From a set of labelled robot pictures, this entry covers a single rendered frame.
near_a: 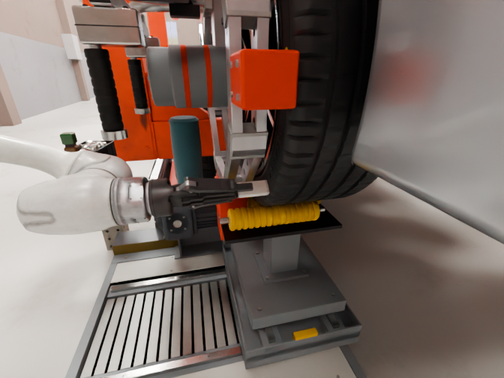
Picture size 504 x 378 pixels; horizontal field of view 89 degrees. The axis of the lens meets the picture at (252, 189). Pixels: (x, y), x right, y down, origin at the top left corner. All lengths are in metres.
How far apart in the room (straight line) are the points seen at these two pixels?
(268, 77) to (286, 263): 0.68
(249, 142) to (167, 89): 0.26
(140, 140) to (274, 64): 0.88
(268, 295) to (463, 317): 0.81
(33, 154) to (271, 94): 0.52
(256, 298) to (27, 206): 0.62
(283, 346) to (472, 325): 0.78
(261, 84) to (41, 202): 0.40
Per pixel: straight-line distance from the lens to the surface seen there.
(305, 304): 0.86
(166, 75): 0.63
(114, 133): 0.53
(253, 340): 0.87
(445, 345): 1.24
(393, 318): 1.23
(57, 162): 0.69
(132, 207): 0.50
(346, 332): 0.92
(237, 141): 0.44
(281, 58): 0.35
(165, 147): 1.16
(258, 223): 0.66
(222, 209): 0.72
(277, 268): 0.91
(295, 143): 0.42
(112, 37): 0.51
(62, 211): 0.52
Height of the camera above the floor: 0.86
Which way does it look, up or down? 24 degrees down
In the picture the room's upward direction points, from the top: straight up
